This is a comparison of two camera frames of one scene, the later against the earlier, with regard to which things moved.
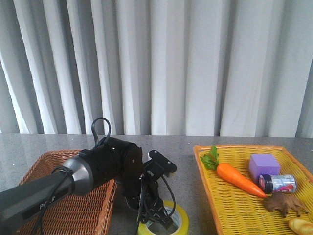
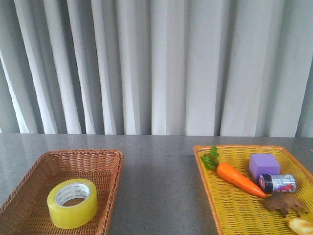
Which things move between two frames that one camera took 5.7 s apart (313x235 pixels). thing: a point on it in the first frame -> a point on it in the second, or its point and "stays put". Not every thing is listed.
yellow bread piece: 301,227 stays put
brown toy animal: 284,202 stays put
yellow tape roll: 177,213 -> 75,216
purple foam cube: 262,164 stays put
